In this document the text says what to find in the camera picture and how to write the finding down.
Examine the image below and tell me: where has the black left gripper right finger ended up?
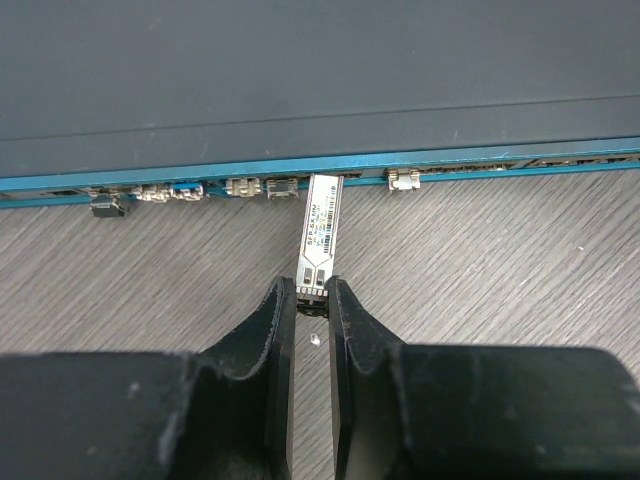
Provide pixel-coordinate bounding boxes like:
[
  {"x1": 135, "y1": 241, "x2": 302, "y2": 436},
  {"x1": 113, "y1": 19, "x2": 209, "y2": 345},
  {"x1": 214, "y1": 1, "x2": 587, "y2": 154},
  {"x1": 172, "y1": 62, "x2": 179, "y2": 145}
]
[{"x1": 328, "y1": 277, "x2": 408, "y2": 479}]

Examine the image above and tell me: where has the grey blue network switch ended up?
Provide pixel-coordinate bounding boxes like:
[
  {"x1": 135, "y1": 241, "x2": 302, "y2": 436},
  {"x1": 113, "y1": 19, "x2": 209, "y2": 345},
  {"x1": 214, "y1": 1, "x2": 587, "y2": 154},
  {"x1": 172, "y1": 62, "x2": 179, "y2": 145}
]
[{"x1": 1, "y1": 1, "x2": 639, "y2": 216}]

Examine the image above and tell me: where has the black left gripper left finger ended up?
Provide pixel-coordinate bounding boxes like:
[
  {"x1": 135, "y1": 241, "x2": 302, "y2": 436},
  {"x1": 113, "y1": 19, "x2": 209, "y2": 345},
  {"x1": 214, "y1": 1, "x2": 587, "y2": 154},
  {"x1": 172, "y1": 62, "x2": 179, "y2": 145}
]
[{"x1": 197, "y1": 277, "x2": 296, "y2": 479}]

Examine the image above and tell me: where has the silver SFP module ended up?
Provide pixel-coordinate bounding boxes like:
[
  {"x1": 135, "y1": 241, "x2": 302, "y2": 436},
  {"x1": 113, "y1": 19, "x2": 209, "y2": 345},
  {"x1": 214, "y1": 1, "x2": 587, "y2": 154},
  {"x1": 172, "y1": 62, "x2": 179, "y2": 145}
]
[{"x1": 295, "y1": 174, "x2": 344, "y2": 317}]

